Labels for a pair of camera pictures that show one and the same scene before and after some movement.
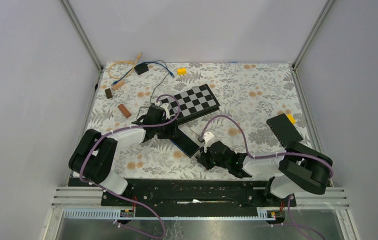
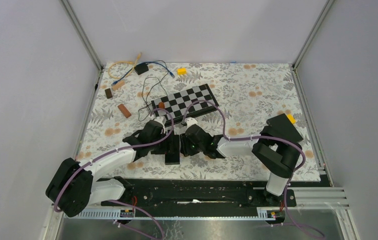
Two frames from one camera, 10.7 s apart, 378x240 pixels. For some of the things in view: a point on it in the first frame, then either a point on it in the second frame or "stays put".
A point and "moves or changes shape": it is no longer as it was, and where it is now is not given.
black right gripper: x=203 y=158 -> x=185 y=149
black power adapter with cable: x=141 y=69 stays put
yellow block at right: x=291 y=118 stays put
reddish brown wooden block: x=126 y=114 stays put
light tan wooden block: x=118 y=84 stays put
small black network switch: x=184 y=144 moves or changes shape
